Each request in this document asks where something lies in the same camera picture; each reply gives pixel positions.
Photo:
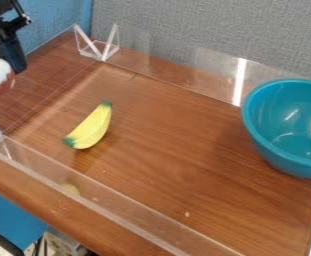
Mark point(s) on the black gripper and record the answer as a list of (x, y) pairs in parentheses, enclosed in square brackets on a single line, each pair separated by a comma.
[(11, 50)]

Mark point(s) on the blue plastic bowl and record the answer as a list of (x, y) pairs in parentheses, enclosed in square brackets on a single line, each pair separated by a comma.
[(277, 118)]

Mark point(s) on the yellow toy banana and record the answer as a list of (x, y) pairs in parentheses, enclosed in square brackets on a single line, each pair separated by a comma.
[(90, 131)]

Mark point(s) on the clear acrylic front barrier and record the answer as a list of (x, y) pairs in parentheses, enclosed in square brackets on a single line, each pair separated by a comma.
[(169, 234)]

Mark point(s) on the clear acrylic barrier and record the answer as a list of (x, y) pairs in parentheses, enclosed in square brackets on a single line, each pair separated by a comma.
[(220, 76), (169, 234)]

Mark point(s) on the clear acrylic back barrier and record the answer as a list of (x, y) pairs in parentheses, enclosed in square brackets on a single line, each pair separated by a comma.
[(220, 76)]

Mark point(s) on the clear acrylic corner bracket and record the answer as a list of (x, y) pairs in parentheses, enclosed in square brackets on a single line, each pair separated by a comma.
[(94, 48)]

